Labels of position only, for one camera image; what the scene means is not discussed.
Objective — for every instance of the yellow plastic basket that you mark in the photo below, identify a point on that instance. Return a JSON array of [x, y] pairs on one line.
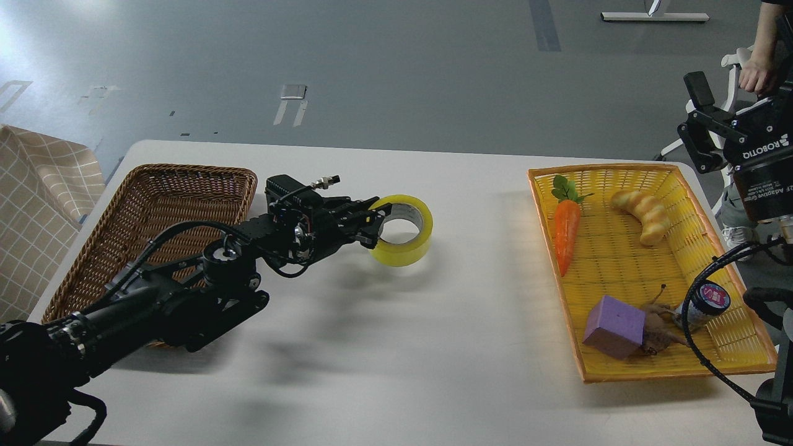
[[608, 258]]

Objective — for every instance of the orange toy carrot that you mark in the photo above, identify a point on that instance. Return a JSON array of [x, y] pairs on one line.
[[567, 218]]

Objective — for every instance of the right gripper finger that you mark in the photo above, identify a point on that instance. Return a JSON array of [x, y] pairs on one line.
[[704, 120]]

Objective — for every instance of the brown toy figure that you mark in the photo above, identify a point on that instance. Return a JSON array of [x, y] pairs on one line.
[[656, 335]]

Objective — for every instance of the person's hand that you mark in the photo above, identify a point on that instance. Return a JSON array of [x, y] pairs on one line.
[[758, 74]]

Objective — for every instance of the toy bread croissant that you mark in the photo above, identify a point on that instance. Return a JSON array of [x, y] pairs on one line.
[[649, 210]]

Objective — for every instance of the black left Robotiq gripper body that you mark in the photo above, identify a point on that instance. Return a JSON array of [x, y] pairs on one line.
[[320, 232]]

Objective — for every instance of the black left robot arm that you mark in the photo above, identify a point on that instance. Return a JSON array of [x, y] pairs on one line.
[[194, 282]]

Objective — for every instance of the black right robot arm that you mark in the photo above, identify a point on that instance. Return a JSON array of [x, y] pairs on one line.
[[770, 310]]

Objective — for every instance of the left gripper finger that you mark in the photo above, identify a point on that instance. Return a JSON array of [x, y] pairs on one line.
[[347, 212], [368, 237]]

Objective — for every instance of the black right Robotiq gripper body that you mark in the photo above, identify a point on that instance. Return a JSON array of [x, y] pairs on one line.
[[760, 155]]

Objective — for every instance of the purple foam block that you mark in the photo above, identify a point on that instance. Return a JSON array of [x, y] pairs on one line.
[[614, 328]]

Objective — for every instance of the yellow tape roll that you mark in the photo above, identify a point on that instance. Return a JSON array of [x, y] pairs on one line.
[[406, 208]]

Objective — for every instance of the beige checkered cloth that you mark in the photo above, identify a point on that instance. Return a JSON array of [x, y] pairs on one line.
[[47, 186]]

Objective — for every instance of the small jar with lid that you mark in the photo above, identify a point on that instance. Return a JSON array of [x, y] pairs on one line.
[[709, 301]]

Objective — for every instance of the brown wicker basket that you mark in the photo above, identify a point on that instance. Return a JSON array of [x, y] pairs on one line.
[[151, 198]]

